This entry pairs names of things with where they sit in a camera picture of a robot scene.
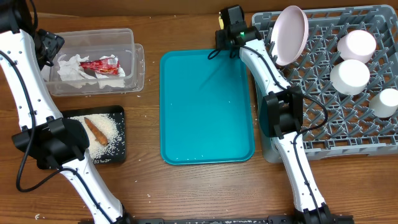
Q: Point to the large white plate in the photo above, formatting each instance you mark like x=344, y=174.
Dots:
x=289, y=35

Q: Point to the yellow plastic spoon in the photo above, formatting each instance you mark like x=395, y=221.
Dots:
x=221, y=22

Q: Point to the grey dishwasher rack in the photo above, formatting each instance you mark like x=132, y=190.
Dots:
x=352, y=128

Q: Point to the cream cup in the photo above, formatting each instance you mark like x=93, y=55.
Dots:
x=384, y=104

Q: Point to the pink white bowl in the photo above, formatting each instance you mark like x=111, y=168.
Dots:
x=358, y=45

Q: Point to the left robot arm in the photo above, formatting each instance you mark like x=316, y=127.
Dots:
x=37, y=111

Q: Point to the pile of white rice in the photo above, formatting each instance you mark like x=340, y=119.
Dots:
x=113, y=130

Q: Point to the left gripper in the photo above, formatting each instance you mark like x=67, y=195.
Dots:
x=53, y=43

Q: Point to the white paper napkin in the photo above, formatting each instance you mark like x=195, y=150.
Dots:
x=71, y=69

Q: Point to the clear plastic bin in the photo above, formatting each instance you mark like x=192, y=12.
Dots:
x=98, y=44

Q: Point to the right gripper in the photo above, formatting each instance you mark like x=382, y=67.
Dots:
x=221, y=39

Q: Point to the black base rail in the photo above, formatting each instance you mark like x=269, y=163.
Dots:
x=276, y=219

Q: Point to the black tray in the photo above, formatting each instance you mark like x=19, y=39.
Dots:
x=51, y=152

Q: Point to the cream bowl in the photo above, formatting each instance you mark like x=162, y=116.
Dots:
x=350, y=77

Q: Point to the red snack wrapper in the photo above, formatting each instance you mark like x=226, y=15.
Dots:
x=108, y=66

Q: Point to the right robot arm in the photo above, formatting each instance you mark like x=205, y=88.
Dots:
x=280, y=113

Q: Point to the teal serving tray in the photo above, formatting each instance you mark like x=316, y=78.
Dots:
x=205, y=109

